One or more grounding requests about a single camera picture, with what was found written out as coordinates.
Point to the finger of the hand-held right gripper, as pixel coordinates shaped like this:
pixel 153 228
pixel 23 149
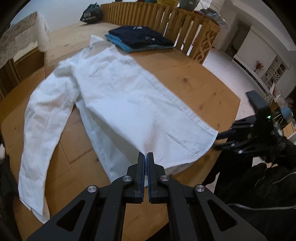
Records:
pixel 240 146
pixel 240 126

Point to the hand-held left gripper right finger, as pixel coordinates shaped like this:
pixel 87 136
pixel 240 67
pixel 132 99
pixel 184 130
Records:
pixel 150 171

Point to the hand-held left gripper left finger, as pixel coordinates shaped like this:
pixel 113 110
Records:
pixel 141 171

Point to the white button-up shirt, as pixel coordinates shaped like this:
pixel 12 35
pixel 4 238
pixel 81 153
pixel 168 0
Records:
pixel 115 99

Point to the pile of dark clothes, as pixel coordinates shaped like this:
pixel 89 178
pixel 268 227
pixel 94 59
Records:
pixel 9 197

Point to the person's right hand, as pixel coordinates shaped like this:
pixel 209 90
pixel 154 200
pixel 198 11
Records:
pixel 282 148

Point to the person's right leg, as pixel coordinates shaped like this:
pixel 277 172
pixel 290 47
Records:
pixel 219 166

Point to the person's black jacket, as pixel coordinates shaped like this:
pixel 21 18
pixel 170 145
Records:
pixel 266 197

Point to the white shelf unit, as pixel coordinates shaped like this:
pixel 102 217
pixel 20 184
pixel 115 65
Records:
pixel 261 53

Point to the grey plastic bag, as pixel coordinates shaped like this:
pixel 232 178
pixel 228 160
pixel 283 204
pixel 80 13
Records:
pixel 212 16

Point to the wooden slatted railing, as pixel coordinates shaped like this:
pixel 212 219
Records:
pixel 180 25

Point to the folded blue garment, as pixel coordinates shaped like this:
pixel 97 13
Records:
pixel 115 41

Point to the folded navy shirt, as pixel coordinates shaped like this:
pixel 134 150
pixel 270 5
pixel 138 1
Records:
pixel 138 36

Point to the cream garment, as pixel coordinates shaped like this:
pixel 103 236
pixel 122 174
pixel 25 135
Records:
pixel 2 151

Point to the yellow plastic basket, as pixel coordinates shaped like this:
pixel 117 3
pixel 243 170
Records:
pixel 167 2

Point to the white lace tablecloth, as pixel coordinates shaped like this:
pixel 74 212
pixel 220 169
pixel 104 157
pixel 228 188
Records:
pixel 20 37

